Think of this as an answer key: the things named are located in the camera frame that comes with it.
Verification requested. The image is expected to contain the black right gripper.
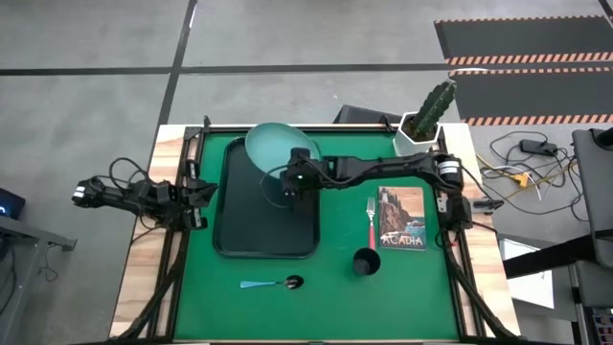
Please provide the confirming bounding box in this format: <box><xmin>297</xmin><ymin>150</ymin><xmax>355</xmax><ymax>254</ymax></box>
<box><xmin>280</xmin><ymin>148</ymin><xmax>332</xmax><ymax>215</ymax></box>

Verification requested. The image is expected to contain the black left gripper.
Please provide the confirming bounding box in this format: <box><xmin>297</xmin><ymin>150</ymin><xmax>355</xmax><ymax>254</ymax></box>
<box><xmin>179</xmin><ymin>160</ymin><xmax>219</xmax><ymax>230</ymax></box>

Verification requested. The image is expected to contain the teal plastic plate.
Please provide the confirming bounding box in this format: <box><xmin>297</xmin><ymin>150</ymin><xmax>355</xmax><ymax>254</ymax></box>
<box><xmin>244</xmin><ymin>122</ymin><xmax>322</xmax><ymax>181</ymax></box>

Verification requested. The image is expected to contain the fork with red handle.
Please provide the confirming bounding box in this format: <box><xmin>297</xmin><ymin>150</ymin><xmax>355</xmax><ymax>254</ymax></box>
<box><xmin>366</xmin><ymin>196</ymin><xmax>377</xmax><ymax>251</ymax></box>

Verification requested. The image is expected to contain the spoon with blue handle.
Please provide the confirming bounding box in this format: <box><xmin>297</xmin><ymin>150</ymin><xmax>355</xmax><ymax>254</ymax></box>
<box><xmin>239</xmin><ymin>274</ymin><xmax>306</xmax><ymax>290</ymax></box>

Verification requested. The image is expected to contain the dark blue plastic cup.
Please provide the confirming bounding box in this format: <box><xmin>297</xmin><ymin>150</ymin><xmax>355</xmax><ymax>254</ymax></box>
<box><xmin>352</xmin><ymin>247</ymin><xmax>382</xmax><ymax>277</ymax></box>

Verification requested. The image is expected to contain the black plastic tray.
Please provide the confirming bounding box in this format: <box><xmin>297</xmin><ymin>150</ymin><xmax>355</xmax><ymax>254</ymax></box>
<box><xmin>213</xmin><ymin>136</ymin><xmax>321</xmax><ymax>260</ymax></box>

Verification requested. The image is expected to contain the black box behind table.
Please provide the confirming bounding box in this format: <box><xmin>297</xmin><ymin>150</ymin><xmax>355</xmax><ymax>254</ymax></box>
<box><xmin>332</xmin><ymin>103</ymin><xmax>403</xmax><ymax>126</ymax></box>

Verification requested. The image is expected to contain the Acadia lighthouse postcard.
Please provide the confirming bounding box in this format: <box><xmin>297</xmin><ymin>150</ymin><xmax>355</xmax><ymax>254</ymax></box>
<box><xmin>377</xmin><ymin>185</ymin><xmax>427</xmax><ymax>252</ymax></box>

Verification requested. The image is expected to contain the white hexagonal plant pot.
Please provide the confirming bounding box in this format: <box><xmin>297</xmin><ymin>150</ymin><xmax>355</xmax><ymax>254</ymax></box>
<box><xmin>393</xmin><ymin>111</ymin><xmax>442</xmax><ymax>157</ymax></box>

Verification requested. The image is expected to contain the green table mat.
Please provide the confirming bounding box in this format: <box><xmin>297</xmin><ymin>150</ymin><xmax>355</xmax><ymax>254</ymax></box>
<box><xmin>172</xmin><ymin>129</ymin><xmax>461</xmax><ymax>342</ymax></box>

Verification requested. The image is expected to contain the green cactus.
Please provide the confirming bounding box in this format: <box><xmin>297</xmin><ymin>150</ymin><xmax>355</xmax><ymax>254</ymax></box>
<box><xmin>412</xmin><ymin>79</ymin><xmax>458</xmax><ymax>139</ymax></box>

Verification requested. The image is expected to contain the grey metal desk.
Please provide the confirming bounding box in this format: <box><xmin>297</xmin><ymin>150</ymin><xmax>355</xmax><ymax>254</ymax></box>
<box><xmin>0</xmin><ymin>215</ymin><xmax>78</xmax><ymax>345</ymax></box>

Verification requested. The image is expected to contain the dark device with blue light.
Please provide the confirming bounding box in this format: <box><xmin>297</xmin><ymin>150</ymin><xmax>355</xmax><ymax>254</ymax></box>
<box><xmin>0</xmin><ymin>187</ymin><xmax>26</xmax><ymax>220</ymax></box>

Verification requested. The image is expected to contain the black power adapter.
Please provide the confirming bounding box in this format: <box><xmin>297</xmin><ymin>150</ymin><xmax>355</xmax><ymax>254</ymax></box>
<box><xmin>519</xmin><ymin>138</ymin><xmax>559</xmax><ymax>156</ymax></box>

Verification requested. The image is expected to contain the white box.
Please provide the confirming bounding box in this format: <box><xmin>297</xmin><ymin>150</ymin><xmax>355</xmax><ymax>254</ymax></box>
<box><xmin>497</xmin><ymin>238</ymin><xmax>556</xmax><ymax>311</ymax></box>

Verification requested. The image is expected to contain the black hazard-striped floor mat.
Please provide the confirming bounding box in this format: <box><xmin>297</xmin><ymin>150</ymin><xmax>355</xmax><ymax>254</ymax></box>
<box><xmin>449</xmin><ymin>66</ymin><xmax>613</xmax><ymax>127</ymax></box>
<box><xmin>434</xmin><ymin>15</ymin><xmax>613</xmax><ymax>67</ymax></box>

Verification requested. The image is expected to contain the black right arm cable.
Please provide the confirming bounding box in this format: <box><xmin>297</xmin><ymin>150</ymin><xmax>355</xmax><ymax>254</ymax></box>
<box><xmin>260</xmin><ymin>165</ymin><xmax>291</xmax><ymax>210</ymax></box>

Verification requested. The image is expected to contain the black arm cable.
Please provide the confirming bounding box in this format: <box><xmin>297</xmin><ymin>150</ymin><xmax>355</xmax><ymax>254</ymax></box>
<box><xmin>260</xmin><ymin>165</ymin><xmax>291</xmax><ymax>210</ymax></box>
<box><xmin>107</xmin><ymin>156</ymin><xmax>155</xmax><ymax>189</ymax></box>

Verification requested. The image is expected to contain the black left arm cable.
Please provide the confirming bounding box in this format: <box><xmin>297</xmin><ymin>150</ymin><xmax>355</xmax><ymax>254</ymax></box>
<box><xmin>107</xmin><ymin>156</ymin><xmax>155</xmax><ymax>189</ymax></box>

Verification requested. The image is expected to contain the black frame clamp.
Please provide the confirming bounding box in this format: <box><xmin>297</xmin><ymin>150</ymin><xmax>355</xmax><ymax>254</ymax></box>
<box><xmin>471</xmin><ymin>196</ymin><xmax>505</xmax><ymax>213</ymax></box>

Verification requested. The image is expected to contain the tangle of floor cables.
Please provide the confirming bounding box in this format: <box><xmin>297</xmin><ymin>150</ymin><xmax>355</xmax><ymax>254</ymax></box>
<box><xmin>476</xmin><ymin>129</ymin><xmax>590</xmax><ymax>224</ymax></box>

